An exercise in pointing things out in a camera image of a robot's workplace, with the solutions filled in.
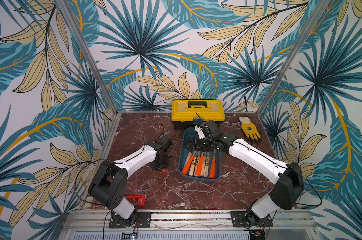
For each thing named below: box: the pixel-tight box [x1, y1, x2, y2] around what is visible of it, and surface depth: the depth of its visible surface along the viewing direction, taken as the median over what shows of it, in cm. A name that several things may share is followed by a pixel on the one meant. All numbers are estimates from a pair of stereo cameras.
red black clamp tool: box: [125, 194, 147, 207], surface depth 81 cm
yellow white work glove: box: [238, 116, 262, 144], surface depth 109 cm
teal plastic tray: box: [178, 127, 222, 182], surface depth 89 cm
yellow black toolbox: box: [171, 99, 226, 131], surface depth 100 cm
